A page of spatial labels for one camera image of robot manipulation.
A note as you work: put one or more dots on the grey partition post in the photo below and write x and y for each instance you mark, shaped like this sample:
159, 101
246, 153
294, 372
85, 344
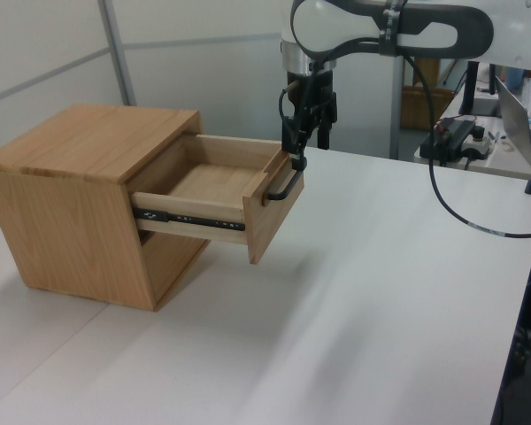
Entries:
119, 53

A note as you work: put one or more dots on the silver laptop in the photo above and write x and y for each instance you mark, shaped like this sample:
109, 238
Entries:
515, 119

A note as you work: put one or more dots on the grey metal column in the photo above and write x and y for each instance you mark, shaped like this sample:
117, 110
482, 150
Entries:
400, 110

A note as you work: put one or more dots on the black power box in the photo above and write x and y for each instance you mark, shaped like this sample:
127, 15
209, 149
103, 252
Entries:
456, 133

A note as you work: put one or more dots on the wooden cabinet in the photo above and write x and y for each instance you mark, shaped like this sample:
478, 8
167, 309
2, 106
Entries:
71, 221

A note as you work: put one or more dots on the wooden crate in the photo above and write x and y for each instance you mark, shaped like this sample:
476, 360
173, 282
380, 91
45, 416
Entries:
427, 108

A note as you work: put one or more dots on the dark table frame post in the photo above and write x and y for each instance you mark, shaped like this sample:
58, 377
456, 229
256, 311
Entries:
526, 332

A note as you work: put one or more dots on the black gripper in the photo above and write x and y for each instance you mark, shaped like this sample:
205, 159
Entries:
312, 88

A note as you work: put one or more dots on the white side desk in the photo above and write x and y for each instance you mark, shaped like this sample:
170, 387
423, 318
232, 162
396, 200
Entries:
491, 166

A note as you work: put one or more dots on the grey emergency stop box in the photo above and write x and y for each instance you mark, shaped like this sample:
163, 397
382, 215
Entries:
478, 144

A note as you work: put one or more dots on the black monitor stand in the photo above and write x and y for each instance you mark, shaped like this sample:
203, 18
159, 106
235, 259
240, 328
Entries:
471, 88

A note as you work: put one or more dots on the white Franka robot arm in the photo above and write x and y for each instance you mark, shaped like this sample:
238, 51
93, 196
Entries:
513, 35

